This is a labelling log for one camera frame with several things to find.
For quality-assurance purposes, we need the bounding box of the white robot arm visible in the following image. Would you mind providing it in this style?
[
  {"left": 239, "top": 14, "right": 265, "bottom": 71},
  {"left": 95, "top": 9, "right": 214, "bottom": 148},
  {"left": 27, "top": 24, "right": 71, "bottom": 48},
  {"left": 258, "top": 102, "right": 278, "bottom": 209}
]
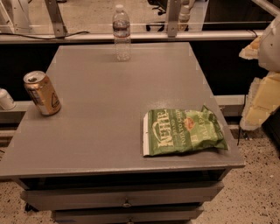
[{"left": 239, "top": 16, "right": 280, "bottom": 130}]

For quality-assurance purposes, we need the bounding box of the green jalapeno chip bag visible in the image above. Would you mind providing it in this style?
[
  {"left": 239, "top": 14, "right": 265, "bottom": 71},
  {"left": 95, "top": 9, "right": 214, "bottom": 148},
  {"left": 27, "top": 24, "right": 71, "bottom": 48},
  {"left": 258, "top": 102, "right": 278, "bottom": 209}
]
[{"left": 143, "top": 106, "right": 228, "bottom": 157}]

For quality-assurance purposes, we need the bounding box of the grey drawer cabinet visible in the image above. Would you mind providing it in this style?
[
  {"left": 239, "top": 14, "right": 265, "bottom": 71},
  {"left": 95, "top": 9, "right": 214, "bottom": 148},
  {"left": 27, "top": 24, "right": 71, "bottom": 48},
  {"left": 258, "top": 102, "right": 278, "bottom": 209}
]
[{"left": 0, "top": 42, "right": 246, "bottom": 224}]

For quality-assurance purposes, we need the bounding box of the clear plastic water bottle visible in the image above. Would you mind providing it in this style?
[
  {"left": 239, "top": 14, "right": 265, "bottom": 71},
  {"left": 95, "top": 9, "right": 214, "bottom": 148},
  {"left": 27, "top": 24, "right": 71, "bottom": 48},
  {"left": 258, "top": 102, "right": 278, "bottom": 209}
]
[{"left": 112, "top": 4, "right": 131, "bottom": 61}]

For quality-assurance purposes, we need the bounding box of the upper grey drawer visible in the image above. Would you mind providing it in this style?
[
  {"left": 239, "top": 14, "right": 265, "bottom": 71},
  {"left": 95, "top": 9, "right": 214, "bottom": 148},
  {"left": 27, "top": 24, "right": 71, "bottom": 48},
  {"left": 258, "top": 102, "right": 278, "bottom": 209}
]
[{"left": 21, "top": 181, "right": 224, "bottom": 211}]

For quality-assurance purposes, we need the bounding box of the grey drawer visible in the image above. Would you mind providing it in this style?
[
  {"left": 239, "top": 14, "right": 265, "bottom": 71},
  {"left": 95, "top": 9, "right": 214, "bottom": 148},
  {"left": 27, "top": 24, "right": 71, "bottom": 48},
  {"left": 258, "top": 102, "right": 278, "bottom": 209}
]
[
  {"left": 52, "top": 206, "right": 203, "bottom": 224},
  {"left": 21, "top": 181, "right": 224, "bottom": 211}
]

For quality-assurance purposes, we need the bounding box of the gold soda can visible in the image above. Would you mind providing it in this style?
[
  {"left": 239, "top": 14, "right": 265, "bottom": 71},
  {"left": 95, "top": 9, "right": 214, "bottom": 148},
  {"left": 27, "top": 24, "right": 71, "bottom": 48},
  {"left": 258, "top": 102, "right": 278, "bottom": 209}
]
[{"left": 23, "top": 71, "right": 61, "bottom": 116}]

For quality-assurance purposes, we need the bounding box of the lower grey drawer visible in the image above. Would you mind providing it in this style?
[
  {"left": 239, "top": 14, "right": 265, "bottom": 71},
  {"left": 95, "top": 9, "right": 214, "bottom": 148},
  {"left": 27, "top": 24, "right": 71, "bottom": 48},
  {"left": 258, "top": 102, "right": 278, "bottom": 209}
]
[{"left": 52, "top": 206, "right": 203, "bottom": 224}]

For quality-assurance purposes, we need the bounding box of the white can at left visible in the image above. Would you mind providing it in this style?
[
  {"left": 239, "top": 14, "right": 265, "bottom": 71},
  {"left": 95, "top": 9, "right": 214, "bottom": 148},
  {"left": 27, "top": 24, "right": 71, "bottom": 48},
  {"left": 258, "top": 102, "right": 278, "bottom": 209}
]
[{"left": 0, "top": 88, "right": 16, "bottom": 110}]

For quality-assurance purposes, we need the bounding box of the grey metal rail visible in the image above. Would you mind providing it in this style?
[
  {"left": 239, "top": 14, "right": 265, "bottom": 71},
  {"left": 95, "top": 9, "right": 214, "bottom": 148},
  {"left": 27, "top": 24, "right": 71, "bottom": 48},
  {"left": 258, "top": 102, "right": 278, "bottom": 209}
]
[{"left": 0, "top": 30, "right": 263, "bottom": 45}]

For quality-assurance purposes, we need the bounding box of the black cable on rail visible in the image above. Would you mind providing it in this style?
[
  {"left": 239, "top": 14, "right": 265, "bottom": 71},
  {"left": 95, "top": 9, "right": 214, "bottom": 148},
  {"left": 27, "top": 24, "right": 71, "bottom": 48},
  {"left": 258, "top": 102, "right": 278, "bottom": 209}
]
[{"left": 0, "top": 31, "right": 90, "bottom": 40}]

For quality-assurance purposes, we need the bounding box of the white bottle behind rail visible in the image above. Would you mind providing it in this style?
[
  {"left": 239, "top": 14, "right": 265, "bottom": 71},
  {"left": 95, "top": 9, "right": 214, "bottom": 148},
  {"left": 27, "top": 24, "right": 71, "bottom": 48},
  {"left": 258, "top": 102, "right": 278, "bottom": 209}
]
[{"left": 178, "top": 4, "right": 190, "bottom": 32}]

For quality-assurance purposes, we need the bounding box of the right metal bracket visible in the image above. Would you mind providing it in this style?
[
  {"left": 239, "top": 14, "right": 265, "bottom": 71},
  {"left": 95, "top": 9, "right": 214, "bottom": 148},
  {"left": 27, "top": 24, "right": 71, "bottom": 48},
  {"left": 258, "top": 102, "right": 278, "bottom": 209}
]
[{"left": 167, "top": 0, "right": 181, "bottom": 38}]

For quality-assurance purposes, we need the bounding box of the metal bracket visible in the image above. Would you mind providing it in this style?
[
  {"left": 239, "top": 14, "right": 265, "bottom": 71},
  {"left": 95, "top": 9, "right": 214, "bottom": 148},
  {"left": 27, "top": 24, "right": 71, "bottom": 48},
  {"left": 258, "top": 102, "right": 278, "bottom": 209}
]
[
  {"left": 44, "top": 0, "right": 67, "bottom": 38},
  {"left": 167, "top": 0, "right": 181, "bottom": 38}
]

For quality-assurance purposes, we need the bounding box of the left metal bracket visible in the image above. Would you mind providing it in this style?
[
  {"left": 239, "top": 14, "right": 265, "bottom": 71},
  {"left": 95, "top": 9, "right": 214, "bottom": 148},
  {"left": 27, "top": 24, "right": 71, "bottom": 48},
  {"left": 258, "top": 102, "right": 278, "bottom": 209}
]
[{"left": 44, "top": 0, "right": 67, "bottom": 38}]

